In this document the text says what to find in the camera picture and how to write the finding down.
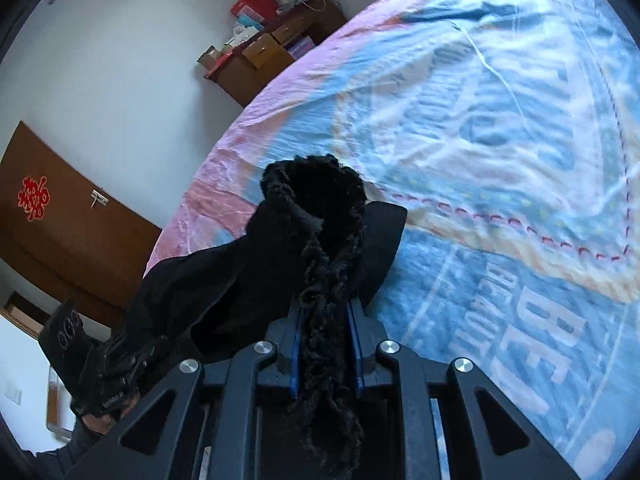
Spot white box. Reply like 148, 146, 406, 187
231, 14, 267, 47

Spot blue printed bed blanket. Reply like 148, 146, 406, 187
145, 0, 640, 480

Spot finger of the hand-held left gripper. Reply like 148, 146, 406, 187
107, 332, 171, 368

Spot purple box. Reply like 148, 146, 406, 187
285, 36, 317, 59

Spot person's left forearm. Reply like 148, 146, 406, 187
20, 417, 121, 480

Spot brown wooden door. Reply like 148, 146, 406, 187
0, 120, 164, 330

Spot cardboard box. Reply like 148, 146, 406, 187
196, 45, 227, 69

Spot black pants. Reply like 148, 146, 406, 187
125, 155, 408, 480

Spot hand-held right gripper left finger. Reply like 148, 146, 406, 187
62, 305, 306, 480

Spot person's left hand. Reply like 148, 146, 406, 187
81, 394, 142, 436

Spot red paper door decoration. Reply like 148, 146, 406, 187
17, 175, 51, 222

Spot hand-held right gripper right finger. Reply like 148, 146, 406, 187
346, 300, 583, 480

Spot red box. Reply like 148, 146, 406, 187
230, 0, 279, 22

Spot wooden desk with drawers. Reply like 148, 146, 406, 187
202, 0, 349, 109

